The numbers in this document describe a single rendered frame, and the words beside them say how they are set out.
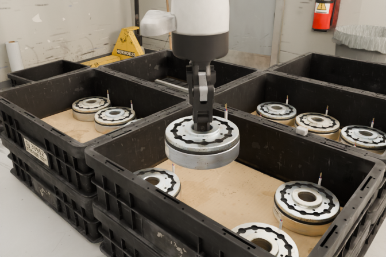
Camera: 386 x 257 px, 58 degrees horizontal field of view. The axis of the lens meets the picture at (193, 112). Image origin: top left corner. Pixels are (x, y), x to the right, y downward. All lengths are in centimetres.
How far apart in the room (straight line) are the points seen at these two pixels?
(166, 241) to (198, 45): 28
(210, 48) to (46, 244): 53
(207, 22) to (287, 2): 332
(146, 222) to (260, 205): 20
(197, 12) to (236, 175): 37
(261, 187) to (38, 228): 48
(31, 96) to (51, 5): 323
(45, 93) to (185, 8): 64
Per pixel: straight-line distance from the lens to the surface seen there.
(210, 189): 66
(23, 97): 97
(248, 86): 93
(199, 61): 44
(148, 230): 55
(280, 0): 371
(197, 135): 46
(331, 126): 88
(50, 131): 69
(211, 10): 43
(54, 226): 83
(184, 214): 45
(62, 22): 426
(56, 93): 101
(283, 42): 380
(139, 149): 68
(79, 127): 92
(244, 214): 61
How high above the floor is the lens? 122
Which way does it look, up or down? 24 degrees down
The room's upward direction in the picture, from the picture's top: straight up
